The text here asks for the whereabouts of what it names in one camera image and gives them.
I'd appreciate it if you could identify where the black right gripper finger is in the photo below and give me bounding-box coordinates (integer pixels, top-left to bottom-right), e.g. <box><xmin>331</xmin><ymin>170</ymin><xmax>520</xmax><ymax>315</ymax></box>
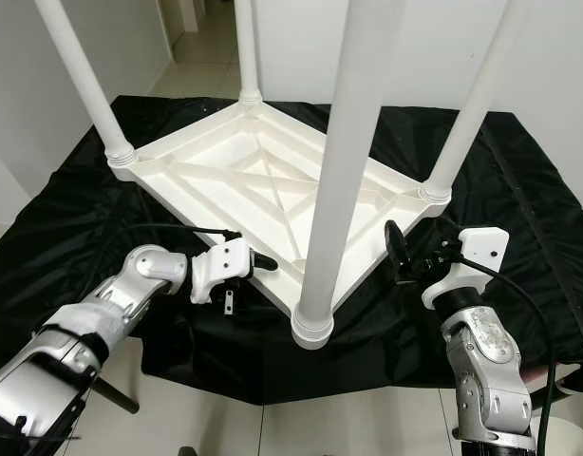
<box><xmin>384</xmin><ymin>220</ymin><xmax>412</xmax><ymax>270</ymax></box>

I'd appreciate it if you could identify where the white plastic table leg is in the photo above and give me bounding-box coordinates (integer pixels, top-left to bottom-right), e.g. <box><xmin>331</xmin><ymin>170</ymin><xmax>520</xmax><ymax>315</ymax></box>
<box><xmin>420</xmin><ymin>0</ymin><xmax>530</xmax><ymax>205</ymax></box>
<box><xmin>235</xmin><ymin>0</ymin><xmax>264</xmax><ymax>104</ymax></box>
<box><xmin>291</xmin><ymin>0</ymin><xmax>408</xmax><ymax>351</ymax></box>
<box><xmin>35</xmin><ymin>0</ymin><xmax>138</xmax><ymax>172</ymax></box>

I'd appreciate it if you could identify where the white plastic table top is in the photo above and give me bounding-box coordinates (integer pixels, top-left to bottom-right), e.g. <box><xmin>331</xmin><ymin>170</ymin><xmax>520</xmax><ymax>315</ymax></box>
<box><xmin>109</xmin><ymin>95</ymin><xmax>454</xmax><ymax>351</ymax></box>

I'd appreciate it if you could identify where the black cloth table cover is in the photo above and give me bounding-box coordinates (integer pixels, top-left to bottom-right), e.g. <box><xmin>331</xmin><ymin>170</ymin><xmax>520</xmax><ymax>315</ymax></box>
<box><xmin>0</xmin><ymin>95</ymin><xmax>583</xmax><ymax>405</ymax></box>

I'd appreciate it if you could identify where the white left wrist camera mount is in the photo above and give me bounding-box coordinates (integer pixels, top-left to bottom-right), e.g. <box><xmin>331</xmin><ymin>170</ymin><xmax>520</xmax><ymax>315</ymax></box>
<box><xmin>190</xmin><ymin>237</ymin><xmax>254</xmax><ymax>305</ymax></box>

